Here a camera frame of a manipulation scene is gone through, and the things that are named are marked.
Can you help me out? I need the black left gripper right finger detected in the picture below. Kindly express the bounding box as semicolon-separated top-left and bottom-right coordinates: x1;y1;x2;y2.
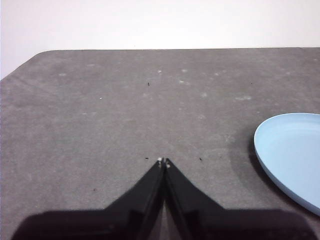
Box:
164;158;319;240

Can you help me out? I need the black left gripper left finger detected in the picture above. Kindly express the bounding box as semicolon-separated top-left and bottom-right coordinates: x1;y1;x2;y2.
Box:
11;157;165;240

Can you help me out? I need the light blue round plate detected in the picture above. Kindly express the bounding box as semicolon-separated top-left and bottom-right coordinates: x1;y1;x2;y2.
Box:
253;112;320;217

